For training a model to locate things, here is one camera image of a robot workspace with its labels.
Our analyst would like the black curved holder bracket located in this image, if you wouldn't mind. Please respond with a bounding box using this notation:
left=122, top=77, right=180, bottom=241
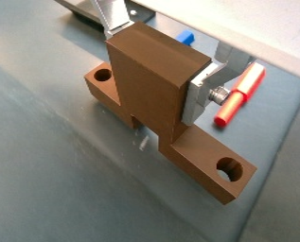
left=55, top=0, right=155, bottom=30

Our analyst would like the blue peg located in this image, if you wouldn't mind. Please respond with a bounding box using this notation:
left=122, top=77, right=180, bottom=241
left=175, top=30, right=195, bottom=46

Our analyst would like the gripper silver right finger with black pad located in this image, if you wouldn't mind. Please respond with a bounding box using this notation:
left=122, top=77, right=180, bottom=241
left=180, top=42, right=255, bottom=126

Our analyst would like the brown T-shaped block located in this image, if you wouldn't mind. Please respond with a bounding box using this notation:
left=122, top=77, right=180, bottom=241
left=84, top=22, right=255, bottom=203

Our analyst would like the red peg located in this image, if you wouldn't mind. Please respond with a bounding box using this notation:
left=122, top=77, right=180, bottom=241
left=214, top=62, right=265, bottom=128

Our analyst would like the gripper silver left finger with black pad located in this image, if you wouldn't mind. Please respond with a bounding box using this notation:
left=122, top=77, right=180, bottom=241
left=89, top=0, right=134, bottom=38

